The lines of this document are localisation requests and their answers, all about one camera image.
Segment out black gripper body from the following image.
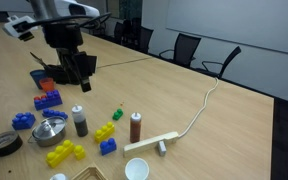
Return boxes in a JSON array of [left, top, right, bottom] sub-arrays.
[[43, 23, 86, 57]]

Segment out steel pot lid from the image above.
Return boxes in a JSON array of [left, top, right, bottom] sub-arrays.
[[31, 116, 67, 139]]

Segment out small steel pot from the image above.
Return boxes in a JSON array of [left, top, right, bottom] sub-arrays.
[[27, 123, 68, 148]]

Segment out black utensil holder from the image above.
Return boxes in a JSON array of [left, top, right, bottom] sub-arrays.
[[43, 64, 82, 86]]

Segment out black flat tablet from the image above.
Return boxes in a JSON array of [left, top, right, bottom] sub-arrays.
[[83, 53, 98, 76]]

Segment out orange plastic cup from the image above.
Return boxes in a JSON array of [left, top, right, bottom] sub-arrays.
[[39, 77, 56, 93]]

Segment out grey metal tongs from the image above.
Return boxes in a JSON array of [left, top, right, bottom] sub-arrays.
[[29, 51, 50, 70]]

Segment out blue plastic cup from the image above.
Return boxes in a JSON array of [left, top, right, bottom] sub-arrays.
[[29, 69, 48, 90]]

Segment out black mesh office chair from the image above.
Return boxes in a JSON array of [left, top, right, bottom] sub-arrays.
[[195, 45, 242, 80], [158, 33, 202, 70], [113, 21, 125, 45], [136, 26, 155, 55], [89, 19, 107, 37]]

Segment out blue block with red studs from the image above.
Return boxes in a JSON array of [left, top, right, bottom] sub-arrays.
[[33, 89, 64, 111]]

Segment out long blue toy block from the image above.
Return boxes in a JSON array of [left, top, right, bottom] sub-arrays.
[[42, 108, 69, 120]]

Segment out dark sauce squeeze bottle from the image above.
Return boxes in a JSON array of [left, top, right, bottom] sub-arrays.
[[71, 104, 89, 138]]

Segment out small green toy block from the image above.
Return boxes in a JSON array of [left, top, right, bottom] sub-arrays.
[[112, 108, 124, 121]]

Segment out dark glass panel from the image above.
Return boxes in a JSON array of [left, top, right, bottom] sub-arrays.
[[105, 0, 144, 20]]

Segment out wide blue toy block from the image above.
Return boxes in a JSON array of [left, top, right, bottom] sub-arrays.
[[11, 111, 37, 131]]

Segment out small blue toy block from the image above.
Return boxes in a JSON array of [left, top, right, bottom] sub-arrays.
[[99, 137, 118, 156]]

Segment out small yellow toy block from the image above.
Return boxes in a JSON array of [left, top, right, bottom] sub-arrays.
[[73, 144, 87, 161]]

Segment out long yellow toy block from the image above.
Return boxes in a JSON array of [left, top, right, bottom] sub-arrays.
[[45, 139, 76, 169]]

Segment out cream power strip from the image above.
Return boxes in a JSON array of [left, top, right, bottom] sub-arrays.
[[122, 131, 180, 158]]

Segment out white round object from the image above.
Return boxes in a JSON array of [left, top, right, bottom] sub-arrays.
[[49, 173, 69, 180]]

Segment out white paper cup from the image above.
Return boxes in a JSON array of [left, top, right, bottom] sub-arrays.
[[124, 157, 150, 180]]

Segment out black tape roll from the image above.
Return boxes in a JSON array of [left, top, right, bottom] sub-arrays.
[[0, 130, 24, 158]]

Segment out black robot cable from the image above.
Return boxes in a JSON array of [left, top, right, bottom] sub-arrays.
[[16, 12, 112, 32]]

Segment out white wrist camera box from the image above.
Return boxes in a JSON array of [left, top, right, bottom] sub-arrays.
[[2, 14, 39, 43]]

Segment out wooden frame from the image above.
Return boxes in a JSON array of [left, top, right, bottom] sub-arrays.
[[71, 162, 109, 180]]

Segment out white power cable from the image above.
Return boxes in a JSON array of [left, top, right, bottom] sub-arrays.
[[177, 77, 220, 139]]

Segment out wall whiteboard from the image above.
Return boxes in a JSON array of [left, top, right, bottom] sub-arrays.
[[165, 0, 288, 57]]

